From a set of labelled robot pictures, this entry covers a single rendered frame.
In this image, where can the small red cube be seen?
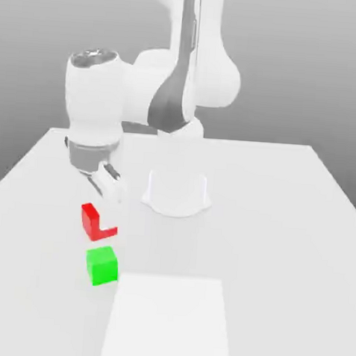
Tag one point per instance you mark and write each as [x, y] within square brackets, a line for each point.
[88, 221]

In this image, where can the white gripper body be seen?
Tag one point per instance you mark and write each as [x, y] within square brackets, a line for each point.
[111, 195]

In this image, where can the small green cube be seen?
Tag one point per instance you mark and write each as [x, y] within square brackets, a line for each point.
[102, 267]

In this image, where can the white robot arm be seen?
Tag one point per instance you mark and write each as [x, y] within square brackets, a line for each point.
[93, 100]

